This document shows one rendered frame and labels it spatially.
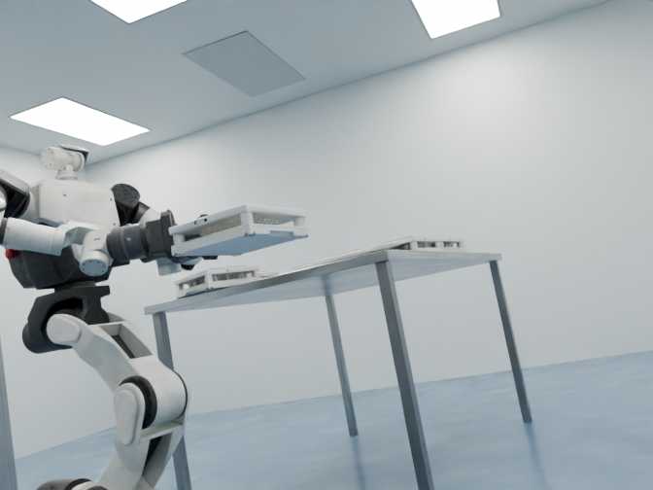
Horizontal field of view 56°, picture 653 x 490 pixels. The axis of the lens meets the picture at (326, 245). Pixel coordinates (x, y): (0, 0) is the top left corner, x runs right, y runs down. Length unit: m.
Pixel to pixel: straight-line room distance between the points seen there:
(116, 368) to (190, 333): 4.85
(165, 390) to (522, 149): 4.47
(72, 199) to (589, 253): 4.46
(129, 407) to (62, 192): 0.64
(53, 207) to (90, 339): 0.39
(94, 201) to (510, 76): 4.49
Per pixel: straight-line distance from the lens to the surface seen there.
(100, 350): 1.84
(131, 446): 1.76
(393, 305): 2.01
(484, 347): 5.65
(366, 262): 2.03
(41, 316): 2.03
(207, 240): 1.46
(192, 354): 6.65
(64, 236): 1.61
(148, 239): 1.58
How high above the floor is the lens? 0.68
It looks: 7 degrees up
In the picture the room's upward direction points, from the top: 10 degrees counter-clockwise
